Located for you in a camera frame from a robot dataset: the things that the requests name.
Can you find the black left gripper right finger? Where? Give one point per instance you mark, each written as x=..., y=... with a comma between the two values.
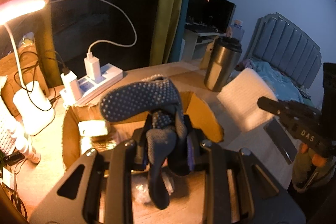
x=207, y=156

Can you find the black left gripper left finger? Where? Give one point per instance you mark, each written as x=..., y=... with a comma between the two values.
x=129, y=155

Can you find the dark blue dotted sock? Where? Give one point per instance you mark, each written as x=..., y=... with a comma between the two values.
x=159, y=96

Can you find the white paper towel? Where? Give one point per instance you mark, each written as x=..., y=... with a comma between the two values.
x=239, y=97

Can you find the right hand holding gripper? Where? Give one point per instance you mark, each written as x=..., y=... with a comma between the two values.
x=317, y=160

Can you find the blue bed blanket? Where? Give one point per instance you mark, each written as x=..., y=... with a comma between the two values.
x=281, y=85

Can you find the open cardboard box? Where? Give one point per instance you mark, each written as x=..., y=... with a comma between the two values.
x=200, y=115

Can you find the white power strip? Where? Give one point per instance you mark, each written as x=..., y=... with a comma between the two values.
x=90, y=89

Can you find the grey padded headboard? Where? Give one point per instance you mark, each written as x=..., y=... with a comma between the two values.
x=286, y=48

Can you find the small white bottle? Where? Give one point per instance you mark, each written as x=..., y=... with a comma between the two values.
x=30, y=153

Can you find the stainless steel travel mug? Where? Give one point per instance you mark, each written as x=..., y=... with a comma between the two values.
x=223, y=59

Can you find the white desk lamp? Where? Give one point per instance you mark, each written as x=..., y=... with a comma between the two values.
x=33, y=106

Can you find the brown cardboard box behind lamp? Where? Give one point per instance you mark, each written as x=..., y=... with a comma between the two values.
x=33, y=79

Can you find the black monitor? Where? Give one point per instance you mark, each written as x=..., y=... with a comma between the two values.
x=209, y=15

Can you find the yellow green curtain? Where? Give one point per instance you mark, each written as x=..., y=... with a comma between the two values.
x=166, y=22

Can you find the white charger with black cable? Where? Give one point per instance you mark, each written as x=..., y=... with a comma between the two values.
x=71, y=92

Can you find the black handled scissors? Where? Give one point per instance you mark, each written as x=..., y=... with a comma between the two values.
x=18, y=203

